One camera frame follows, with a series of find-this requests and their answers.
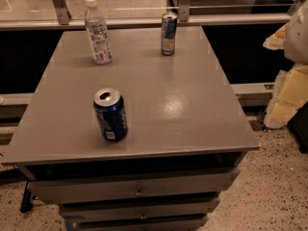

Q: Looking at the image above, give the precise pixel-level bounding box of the silver blue redbull can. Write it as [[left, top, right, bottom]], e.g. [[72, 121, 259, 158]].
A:
[[161, 12, 178, 56]]

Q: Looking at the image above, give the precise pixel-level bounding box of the grey drawer cabinet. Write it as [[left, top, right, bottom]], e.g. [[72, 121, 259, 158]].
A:
[[0, 26, 261, 231]]

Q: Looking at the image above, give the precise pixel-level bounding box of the top grey drawer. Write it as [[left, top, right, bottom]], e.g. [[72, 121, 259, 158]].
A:
[[28, 167, 240, 204]]

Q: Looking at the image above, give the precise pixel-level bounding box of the grey drawer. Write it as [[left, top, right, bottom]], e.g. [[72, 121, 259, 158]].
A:
[[28, 167, 240, 204], [60, 194, 219, 222], [64, 215, 208, 231]]

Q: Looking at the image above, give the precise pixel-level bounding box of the blue pepsi soda can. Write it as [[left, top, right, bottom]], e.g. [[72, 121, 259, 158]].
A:
[[93, 88, 128, 141]]

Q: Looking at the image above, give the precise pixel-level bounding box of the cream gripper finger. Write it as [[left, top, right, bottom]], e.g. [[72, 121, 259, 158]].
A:
[[264, 64, 308, 129], [263, 24, 288, 50]]

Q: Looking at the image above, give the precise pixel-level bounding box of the metal railing frame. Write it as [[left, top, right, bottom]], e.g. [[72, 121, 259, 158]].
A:
[[0, 0, 305, 31]]

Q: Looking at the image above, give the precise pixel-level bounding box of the clear plastic water bottle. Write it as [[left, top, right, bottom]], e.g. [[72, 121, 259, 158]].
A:
[[85, 0, 112, 64]]

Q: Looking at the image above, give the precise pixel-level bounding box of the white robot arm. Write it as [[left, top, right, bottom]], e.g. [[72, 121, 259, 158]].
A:
[[263, 0, 308, 129]]

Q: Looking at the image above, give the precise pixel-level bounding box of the bottom grey drawer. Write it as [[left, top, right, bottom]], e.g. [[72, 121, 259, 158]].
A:
[[64, 215, 208, 231]]

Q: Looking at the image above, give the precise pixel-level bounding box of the middle grey drawer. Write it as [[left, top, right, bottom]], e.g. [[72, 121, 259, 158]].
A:
[[60, 194, 219, 222]]

